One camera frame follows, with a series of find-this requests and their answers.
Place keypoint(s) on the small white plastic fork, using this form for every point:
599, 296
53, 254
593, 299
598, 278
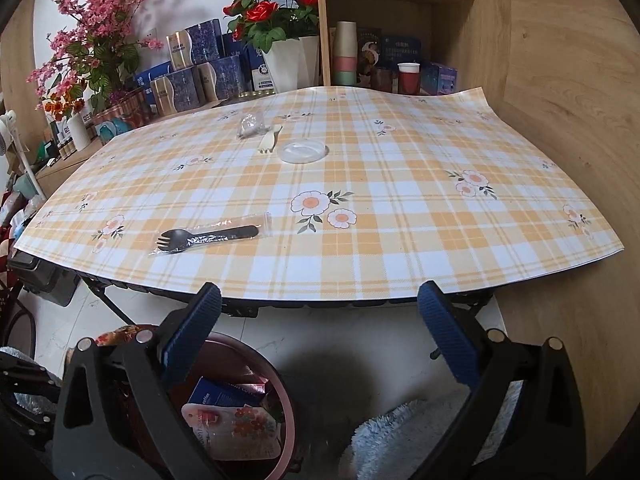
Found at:
270, 137

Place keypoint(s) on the white angular flower vase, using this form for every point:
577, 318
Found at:
285, 70

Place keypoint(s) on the brown paper wrapper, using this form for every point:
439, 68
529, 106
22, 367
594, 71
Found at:
122, 332

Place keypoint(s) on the gold and blue gift box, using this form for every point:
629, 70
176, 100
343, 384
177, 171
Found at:
200, 42
225, 77
177, 90

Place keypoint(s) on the crumpled clear plastic wrap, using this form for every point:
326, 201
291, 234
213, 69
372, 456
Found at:
250, 125

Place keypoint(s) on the gold ornate tray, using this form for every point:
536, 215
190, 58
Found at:
255, 95

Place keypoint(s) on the long blue box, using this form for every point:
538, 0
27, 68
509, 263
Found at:
150, 77

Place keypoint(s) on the striped woven basket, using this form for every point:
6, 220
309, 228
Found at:
125, 110

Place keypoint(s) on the red rose bouquet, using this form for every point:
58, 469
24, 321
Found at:
260, 10

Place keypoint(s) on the row of small bottles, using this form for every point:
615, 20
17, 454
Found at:
62, 147

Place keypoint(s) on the blue and white box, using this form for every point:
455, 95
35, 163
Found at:
260, 77

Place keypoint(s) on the red and white paper cup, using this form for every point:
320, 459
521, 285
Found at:
408, 82

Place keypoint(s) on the yellow plaid floral tablecloth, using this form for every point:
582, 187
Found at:
400, 220

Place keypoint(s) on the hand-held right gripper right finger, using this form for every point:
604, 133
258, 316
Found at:
447, 332

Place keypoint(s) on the black storage case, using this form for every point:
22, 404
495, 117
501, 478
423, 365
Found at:
45, 275

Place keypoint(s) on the dark blue shelf box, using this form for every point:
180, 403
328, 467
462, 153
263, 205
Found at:
402, 50

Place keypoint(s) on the orange flower bunch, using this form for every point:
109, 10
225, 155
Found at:
62, 107

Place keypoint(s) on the wooden shelf unit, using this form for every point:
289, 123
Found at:
450, 25

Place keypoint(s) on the pink blossom arrangement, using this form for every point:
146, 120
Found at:
100, 15

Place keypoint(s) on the illustrated moon box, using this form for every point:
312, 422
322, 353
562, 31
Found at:
367, 47

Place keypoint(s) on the light blue box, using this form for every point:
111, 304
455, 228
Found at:
440, 80

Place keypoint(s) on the white desk fan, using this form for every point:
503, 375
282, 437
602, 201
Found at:
5, 135

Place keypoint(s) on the white floral plastic tray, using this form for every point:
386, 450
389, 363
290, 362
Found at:
235, 435

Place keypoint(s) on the blue coffee box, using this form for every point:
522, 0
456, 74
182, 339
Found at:
220, 395

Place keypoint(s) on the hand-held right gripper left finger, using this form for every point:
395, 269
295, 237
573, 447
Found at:
192, 330

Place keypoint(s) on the slim white vase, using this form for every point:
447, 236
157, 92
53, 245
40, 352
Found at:
78, 132

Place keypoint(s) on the black spork in clear wrap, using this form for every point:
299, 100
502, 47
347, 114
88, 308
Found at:
210, 236

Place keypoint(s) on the round translucent plastic lid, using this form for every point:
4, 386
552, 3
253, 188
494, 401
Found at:
302, 152

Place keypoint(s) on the brown glass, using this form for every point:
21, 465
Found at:
385, 80

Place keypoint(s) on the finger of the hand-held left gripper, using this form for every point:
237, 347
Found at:
25, 375

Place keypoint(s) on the maroon plastic bin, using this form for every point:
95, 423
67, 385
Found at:
240, 360

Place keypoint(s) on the stack of pastel cups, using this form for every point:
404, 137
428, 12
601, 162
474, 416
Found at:
345, 55

